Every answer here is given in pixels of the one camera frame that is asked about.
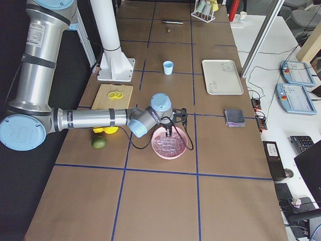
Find black laptop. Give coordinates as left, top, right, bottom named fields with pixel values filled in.
left=294, top=141, right=321, bottom=202

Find pink bowl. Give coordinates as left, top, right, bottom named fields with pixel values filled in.
left=151, top=127, right=188, bottom=160

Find black keyboard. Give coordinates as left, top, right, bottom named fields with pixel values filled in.
left=290, top=136, right=314, bottom=153

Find cream bear tray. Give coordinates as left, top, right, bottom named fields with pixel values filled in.
left=202, top=60, right=244, bottom=95

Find yellow lemon upper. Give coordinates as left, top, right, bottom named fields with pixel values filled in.
left=103, top=127, right=119, bottom=135

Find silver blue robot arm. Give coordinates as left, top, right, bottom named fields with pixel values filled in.
left=1, top=1, right=176, bottom=151

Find lower blue teach pendant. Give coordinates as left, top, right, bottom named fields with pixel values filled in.
left=276, top=83, right=316, bottom=115

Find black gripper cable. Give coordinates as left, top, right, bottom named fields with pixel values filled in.
left=117, top=116, right=194, bottom=151

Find grey folded cloth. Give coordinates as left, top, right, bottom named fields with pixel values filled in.
left=224, top=109, right=246, bottom=127

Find white wire cup rack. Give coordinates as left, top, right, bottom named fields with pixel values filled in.
left=191, top=1, right=216, bottom=23

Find green lime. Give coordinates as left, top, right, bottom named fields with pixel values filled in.
left=91, top=136, right=107, bottom=149

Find wooden cutting board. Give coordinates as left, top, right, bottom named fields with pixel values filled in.
left=92, top=84, right=133, bottom=109

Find mint green cup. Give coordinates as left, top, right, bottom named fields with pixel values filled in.
left=195, top=0, right=206, bottom=13

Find blue teach pendant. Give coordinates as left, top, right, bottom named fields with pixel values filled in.
left=280, top=60, right=315, bottom=87
left=276, top=83, right=316, bottom=115

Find frosted white cup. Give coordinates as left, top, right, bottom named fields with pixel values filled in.
left=202, top=2, right=211, bottom=16

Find light blue cup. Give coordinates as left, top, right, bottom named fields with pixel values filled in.
left=163, top=60, right=174, bottom=75

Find yellow cup in rack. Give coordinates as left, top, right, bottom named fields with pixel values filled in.
left=210, top=0, right=219, bottom=12

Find clear ice cubes in bowl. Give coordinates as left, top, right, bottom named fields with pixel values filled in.
left=152, top=132, right=186, bottom=159

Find black box with label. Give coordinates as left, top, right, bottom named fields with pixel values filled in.
left=262, top=141, right=286, bottom=181

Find small white cup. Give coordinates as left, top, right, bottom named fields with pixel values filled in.
left=239, top=11, right=247, bottom=21

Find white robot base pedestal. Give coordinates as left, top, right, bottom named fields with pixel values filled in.
left=90, top=0, right=135, bottom=82

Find yellow lemon slices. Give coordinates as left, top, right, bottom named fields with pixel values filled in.
left=107, top=91, right=123, bottom=99

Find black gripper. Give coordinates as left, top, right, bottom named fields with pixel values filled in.
left=162, top=117, right=174, bottom=137

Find upper blue teach pendant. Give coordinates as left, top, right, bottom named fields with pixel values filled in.
left=280, top=60, right=315, bottom=87

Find black power strip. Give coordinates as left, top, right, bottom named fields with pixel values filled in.
left=251, top=98, right=267, bottom=133

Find aluminium frame post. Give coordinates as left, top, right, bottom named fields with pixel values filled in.
left=241, top=0, right=284, bottom=78

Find yellow lemon lower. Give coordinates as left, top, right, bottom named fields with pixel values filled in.
left=92, top=128, right=104, bottom=134

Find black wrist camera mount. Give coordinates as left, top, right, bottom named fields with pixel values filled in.
left=172, top=108, right=188, bottom=126

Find steel muddler with black tip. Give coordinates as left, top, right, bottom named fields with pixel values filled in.
left=162, top=20, right=184, bottom=25

